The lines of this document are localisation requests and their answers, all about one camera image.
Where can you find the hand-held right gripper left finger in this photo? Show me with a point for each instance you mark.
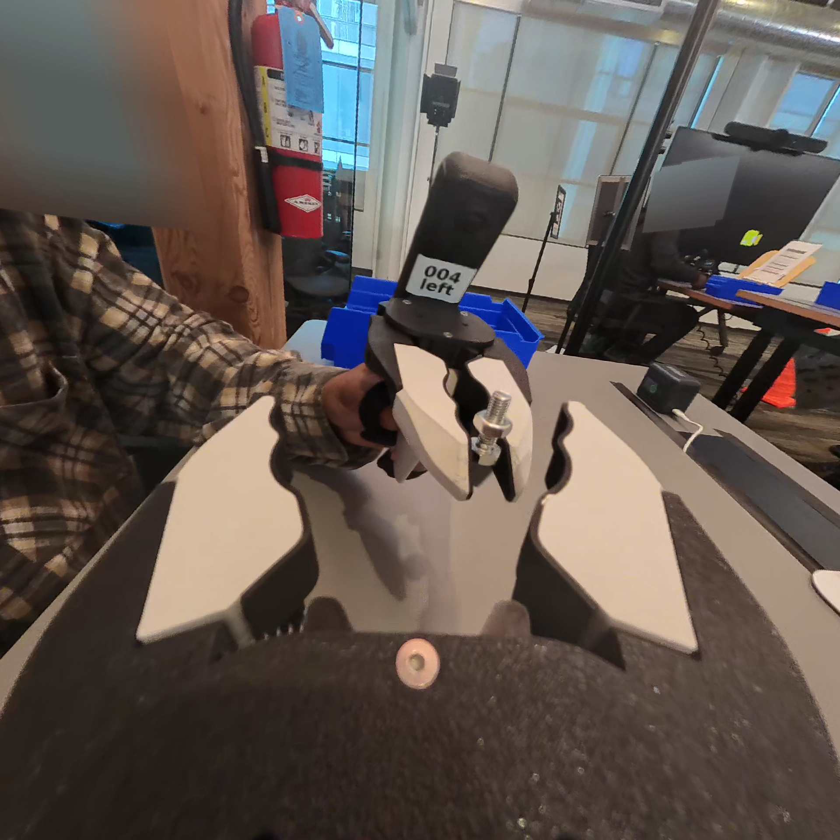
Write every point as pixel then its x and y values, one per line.
pixel 223 525

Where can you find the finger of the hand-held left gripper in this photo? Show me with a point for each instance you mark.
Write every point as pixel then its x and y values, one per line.
pixel 426 413
pixel 522 433

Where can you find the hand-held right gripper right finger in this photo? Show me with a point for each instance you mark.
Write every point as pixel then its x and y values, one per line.
pixel 610 538

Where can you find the silver hex nut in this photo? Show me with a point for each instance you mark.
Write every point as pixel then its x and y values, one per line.
pixel 489 425

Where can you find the silver hex bolt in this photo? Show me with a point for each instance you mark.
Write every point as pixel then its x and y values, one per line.
pixel 502 400

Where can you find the blue plastic bin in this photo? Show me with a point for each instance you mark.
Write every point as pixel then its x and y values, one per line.
pixel 512 334

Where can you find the person's left forearm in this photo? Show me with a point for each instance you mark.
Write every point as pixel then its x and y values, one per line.
pixel 262 394

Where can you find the person's left hand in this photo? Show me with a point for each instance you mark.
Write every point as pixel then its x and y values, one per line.
pixel 341 407

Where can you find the black power station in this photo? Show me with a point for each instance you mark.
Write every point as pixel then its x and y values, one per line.
pixel 669 387

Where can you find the black marker sign stand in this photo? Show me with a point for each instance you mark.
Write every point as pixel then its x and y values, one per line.
pixel 558 213

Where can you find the red fire extinguisher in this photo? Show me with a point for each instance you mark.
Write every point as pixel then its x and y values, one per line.
pixel 298 197

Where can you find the person's plaid shirt torso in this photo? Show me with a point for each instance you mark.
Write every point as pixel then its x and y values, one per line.
pixel 65 394

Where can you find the grey panel on stand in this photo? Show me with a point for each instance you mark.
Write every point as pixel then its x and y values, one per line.
pixel 604 210

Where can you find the instruction sheet on stand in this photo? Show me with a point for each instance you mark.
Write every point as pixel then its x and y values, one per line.
pixel 828 590

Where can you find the orange traffic cone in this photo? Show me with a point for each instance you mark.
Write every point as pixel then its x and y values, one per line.
pixel 781 390

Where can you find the black tripod light stand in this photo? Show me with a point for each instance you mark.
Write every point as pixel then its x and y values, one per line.
pixel 439 98

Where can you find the black metal pole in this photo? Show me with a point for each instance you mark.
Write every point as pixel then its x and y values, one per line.
pixel 642 177

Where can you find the small blue bin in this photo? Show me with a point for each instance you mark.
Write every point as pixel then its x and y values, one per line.
pixel 741 287
pixel 828 293

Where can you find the wooden office desk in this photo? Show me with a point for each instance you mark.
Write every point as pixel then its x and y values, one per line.
pixel 787 302

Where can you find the blue paper tag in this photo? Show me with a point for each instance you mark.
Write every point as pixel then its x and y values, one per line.
pixel 302 59

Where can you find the small document stand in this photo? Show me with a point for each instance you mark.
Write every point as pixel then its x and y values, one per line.
pixel 787 259

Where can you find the black computer monitor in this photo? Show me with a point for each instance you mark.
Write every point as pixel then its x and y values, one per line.
pixel 787 197

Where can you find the black webcam bar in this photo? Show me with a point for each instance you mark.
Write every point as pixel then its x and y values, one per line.
pixel 774 136

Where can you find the wooden post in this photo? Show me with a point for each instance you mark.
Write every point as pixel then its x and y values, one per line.
pixel 229 262

